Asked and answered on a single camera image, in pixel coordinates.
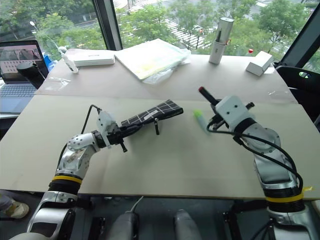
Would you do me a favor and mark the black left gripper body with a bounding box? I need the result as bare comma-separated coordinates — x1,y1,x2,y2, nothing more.
107,126,129,154

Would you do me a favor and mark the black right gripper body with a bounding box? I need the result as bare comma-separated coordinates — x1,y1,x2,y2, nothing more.
215,111,228,128

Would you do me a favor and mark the red capped black marker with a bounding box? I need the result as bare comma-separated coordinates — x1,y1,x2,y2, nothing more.
198,86,221,105

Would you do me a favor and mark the black grid pouch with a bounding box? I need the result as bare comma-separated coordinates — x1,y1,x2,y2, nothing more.
120,99,185,136

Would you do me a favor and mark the green highlighter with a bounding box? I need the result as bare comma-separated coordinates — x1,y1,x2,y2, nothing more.
193,109,212,136

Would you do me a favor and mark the small white cardboard box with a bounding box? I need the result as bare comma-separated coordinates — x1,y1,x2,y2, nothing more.
245,50,275,77

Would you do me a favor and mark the silver white cylinder tumbler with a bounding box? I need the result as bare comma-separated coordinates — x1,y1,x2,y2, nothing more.
208,16,235,65

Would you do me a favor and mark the white paper stack in plastic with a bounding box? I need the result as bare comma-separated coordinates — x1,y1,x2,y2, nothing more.
113,38,192,85

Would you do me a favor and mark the flat white box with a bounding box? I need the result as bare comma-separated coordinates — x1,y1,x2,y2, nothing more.
72,49,116,68

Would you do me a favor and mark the clear plastic bag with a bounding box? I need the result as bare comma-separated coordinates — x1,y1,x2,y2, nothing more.
43,76,72,91

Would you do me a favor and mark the grey rounded shape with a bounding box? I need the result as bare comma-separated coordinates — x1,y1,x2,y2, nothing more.
107,212,140,240
173,209,202,240

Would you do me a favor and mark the white plastic tool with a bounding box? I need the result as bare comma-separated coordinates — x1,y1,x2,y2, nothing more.
57,46,80,74

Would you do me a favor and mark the blue plastic object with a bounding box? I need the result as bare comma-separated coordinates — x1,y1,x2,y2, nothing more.
42,51,60,73

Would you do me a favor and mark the grey laptop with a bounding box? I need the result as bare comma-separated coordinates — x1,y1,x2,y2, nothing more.
0,39,50,115

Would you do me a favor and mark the black cylindrical device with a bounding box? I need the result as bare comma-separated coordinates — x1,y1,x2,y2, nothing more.
16,62,46,90

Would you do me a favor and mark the white sneaker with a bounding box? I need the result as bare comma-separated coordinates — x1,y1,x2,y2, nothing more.
0,197,30,220

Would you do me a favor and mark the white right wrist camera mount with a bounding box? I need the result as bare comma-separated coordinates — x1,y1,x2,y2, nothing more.
214,94,253,128

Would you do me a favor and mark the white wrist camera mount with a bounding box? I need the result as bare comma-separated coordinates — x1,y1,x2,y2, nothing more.
214,94,253,128
96,109,118,150

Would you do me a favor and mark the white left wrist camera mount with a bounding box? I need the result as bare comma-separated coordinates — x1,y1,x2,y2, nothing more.
96,109,118,150

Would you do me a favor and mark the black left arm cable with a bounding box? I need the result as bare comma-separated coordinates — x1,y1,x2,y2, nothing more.
57,104,103,166

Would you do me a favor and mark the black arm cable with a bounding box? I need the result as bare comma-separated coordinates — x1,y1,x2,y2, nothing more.
206,119,305,195
57,104,103,166

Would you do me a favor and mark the thin white cable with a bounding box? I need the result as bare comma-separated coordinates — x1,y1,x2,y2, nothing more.
124,196,145,215

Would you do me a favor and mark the black table frame bracket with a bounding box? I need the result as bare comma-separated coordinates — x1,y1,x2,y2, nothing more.
88,216,106,240
221,209,241,240

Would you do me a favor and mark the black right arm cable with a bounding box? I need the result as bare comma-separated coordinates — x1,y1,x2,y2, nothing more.
206,119,305,195

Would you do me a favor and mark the dark window frame post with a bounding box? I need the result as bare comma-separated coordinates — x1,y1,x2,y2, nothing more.
91,0,123,51

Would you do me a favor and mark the dark slanted window frame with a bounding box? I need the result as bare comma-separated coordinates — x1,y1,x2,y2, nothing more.
279,0,320,68

